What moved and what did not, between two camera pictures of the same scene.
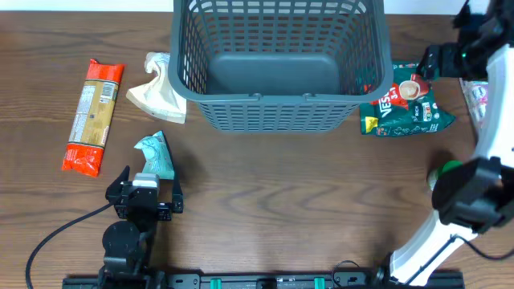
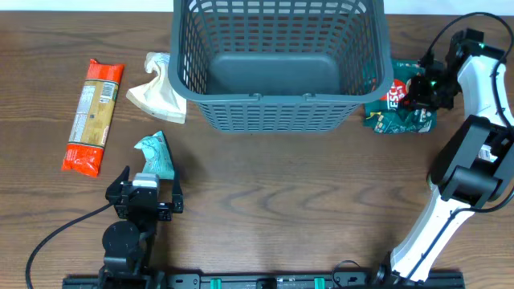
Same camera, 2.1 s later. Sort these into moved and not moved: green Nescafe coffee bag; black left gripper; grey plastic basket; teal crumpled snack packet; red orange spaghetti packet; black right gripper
Moved: black right gripper; green Nescafe coffee bag
Not moved: black left gripper; red orange spaghetti packet; grey plastic basket; teal crumpled snack packet
